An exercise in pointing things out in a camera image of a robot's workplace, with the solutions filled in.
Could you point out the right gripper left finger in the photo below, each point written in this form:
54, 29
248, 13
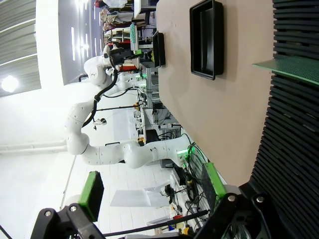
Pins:
91, 196

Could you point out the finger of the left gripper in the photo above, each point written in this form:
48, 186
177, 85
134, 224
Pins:
137, 52

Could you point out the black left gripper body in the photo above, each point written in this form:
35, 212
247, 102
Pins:
120, 56

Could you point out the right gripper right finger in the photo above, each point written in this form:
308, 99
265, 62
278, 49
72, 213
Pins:
211, 184

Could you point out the green perforated circuit board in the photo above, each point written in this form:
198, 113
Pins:
132, 37
294, 67

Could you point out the black ESD tray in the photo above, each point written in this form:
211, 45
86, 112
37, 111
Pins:
159, 49
207, 39

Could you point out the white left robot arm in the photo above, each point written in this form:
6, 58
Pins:
112, 154

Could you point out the black slotted board rack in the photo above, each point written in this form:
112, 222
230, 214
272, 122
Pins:
294, 149

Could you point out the round ceiling lamp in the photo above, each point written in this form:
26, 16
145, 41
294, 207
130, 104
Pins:
9, 83

